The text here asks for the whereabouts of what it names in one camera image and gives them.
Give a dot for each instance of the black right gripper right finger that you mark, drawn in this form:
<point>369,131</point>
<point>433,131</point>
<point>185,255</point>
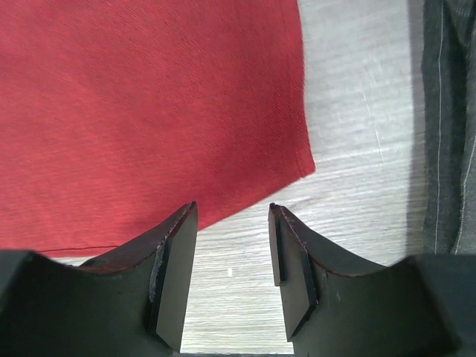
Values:
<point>336,303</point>

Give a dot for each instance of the red cloth napkin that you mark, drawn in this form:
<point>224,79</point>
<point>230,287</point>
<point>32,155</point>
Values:
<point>116,113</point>

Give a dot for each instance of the dark striped button shirt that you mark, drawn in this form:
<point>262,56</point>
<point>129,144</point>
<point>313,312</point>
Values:
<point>448,75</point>

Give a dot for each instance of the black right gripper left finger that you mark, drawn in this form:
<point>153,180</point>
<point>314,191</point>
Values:
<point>130,301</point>

